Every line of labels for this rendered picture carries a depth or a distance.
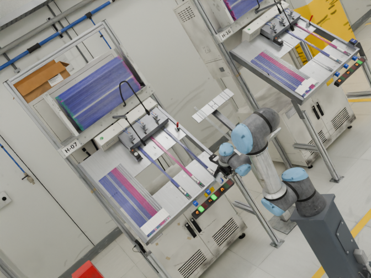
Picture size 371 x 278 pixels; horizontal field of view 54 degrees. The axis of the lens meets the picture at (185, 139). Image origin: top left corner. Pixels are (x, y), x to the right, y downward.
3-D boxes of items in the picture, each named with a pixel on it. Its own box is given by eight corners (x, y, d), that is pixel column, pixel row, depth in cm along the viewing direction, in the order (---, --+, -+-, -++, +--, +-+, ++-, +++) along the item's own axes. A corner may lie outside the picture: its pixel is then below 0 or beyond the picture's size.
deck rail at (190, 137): (228, 171, 236) (229, 167, 231) (226, 173, 236) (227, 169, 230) (158, 108, 265) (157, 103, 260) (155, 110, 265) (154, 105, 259)
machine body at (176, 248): (252, 233, 282) (212, 172, 263) (186, 299, 259) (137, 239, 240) (210, 213, 340) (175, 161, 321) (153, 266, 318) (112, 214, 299)
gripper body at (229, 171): (226, 180, 209) (227, 171, 198) (215, 170, 212) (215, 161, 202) (234, 171, 211) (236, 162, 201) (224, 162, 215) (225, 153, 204)
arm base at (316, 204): (330, 196, 182) (322, 181, 179) (321, 217, 173) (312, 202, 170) (303, 196, 193) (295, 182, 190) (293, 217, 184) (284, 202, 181)
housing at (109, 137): (159, 114, 264) (157, 103, 252) (106, 156, 248) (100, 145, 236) (152, 108, 267) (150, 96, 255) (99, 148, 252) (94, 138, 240)
